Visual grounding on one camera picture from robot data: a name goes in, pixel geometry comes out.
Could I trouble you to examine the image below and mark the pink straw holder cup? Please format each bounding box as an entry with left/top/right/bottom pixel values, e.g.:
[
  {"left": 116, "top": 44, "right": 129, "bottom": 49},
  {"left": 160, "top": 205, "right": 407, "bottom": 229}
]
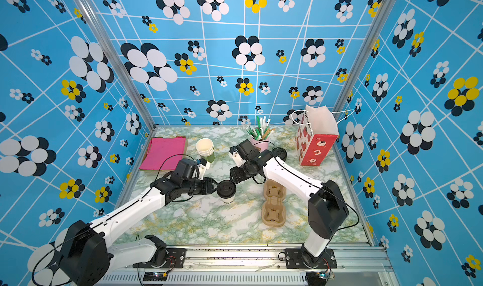
[{"left": 249, "top": 136, "right": 269, "bottom": 151}]

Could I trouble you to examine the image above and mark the red paper gift bag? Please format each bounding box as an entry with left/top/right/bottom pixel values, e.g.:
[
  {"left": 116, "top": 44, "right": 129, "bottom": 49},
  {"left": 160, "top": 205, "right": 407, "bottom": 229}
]
[{"left": 296, "top": 106, "right": 339, "bottom": 167}]

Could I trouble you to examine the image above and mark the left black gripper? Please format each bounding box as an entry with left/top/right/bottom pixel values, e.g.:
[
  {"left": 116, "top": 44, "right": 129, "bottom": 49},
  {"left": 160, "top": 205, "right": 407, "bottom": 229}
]
[{"left": 184, "top": 176, "right": 223, "bottom": 194}]

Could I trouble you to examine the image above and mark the black lid stack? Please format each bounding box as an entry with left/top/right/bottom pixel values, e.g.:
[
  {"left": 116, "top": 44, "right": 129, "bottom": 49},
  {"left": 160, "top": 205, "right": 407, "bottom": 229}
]
[{"left": 272, "top": 147, "right": 288, "bottom": 161}]

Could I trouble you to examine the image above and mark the pink napkin stack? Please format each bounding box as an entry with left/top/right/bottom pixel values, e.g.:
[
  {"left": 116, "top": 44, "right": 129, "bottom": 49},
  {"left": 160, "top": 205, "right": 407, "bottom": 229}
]
[{"left": 140, "top": 136, "right": 187, "bottom": 171}]

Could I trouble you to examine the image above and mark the stack of paper cups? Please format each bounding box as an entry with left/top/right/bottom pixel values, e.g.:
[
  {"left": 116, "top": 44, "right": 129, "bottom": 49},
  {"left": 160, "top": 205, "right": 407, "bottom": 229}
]
[{"left": 196, "top": 138, "right": 215, "bottom": 164}]

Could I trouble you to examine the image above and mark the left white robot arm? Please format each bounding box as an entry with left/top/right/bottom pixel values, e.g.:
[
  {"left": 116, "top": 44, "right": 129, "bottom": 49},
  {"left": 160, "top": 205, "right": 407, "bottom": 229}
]
[{"left": 56, "top": 158, "right": 220, "bottom": 285}]

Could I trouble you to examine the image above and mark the black cup lid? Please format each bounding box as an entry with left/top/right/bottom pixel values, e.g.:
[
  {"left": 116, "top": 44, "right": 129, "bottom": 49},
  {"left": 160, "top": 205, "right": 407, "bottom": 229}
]
[{"left": 216, "top": 180, "right": 236, "bottom": 194}]

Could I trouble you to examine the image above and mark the white paper cup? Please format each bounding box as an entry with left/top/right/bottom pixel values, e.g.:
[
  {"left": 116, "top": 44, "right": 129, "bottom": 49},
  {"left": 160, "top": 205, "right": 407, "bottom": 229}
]
[{"left": 218, "top": 191, "right": 236, "bottom": 204}]

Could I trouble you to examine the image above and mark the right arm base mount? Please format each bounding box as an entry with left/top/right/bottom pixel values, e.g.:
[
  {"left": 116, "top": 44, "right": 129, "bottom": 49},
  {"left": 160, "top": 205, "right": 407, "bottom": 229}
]
[{"left": 284, "top": 248, "right": 338, "bottom": 270}]

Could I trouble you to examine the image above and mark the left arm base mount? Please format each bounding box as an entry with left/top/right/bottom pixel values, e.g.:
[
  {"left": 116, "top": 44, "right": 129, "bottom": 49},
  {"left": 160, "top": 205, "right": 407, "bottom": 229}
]
[{"left": 133, "top": 248, "right": 187, "bottom": 270}]

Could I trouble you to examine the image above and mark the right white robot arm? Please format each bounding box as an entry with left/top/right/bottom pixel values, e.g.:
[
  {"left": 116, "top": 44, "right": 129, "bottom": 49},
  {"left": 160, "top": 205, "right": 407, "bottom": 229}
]
[{"left": 230, "top": 140, "right": 349, "bottom": 268}]

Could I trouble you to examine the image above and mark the brown cardboard cup carrier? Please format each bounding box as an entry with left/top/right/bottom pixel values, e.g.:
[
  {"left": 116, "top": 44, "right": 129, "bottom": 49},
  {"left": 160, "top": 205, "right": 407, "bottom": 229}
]
[{"left": 261, "top": 179, "right": 286, "bottom": 228}]

